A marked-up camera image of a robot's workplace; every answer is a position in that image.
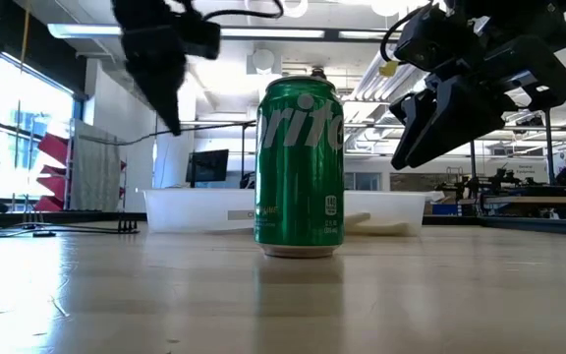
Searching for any black background monitor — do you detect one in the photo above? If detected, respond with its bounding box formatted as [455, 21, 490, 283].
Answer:
[186, 148, 230, 190]

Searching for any silver ceiling duct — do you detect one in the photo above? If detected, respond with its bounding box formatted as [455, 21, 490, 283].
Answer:
[344, 48, 426, 119]

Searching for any grey hanging cloth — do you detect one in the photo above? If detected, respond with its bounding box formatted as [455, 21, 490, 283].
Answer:
[70, 119, 129, 213]

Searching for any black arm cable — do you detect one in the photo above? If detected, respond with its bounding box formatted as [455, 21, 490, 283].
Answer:
[202, 0, 285, 22]
[378, 2, 436, 63]

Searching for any white round ceiling fixture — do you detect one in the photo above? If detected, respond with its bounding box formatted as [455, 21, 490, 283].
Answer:
[251, 48, 277, 76]

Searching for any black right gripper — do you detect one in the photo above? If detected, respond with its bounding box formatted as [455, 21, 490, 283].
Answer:
[390, 33, 566, 171]

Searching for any background workbench with arms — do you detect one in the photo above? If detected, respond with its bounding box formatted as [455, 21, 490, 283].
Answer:
[432, 166, 566, 220]

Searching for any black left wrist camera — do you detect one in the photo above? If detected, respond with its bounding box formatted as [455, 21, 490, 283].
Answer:
[179, 13, 222, 61]

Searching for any long ceiling light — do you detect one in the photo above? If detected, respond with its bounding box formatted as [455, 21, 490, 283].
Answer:
[220, 28, 326, 39]
[339, 30, 397, 40]
[46, 22, 123, 39]

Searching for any white hanging ring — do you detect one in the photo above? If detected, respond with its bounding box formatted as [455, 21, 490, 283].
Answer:
[278, 0, 310, 20]

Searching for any clear plastic organizer tray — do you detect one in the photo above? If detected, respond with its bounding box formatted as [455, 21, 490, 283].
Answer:
[142, 189, 434, 236]

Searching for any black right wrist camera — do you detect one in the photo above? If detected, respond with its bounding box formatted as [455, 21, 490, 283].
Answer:
[391, 3, 467, 76]

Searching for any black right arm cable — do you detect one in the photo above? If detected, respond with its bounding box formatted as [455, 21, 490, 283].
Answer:
[378, 2, 436, 63]

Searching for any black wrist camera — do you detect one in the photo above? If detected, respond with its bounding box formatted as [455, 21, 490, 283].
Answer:
[179, 13, 222, 61]
[391, 3, 467, 76]

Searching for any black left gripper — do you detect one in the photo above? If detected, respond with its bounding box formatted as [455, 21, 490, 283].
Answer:
[113, 0, 200, 138]

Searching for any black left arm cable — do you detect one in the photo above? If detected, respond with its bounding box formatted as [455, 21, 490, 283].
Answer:
[202, 0, 285, 22]

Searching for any green Sprite can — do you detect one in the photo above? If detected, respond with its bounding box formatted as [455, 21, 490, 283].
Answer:
[254, 74, 345, 260]

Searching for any black aluminium table frame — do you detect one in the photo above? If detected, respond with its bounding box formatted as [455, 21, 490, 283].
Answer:
[0, 189, 566, 238]

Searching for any yellow cable tag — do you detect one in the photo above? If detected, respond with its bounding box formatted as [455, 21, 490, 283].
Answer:
[378, 59, 401, 78]

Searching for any red storage bin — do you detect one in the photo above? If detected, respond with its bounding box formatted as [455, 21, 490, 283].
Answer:
[35, 165, 68, 198]
[36, 132, 73, 166]
[34, 195, 66, 212]

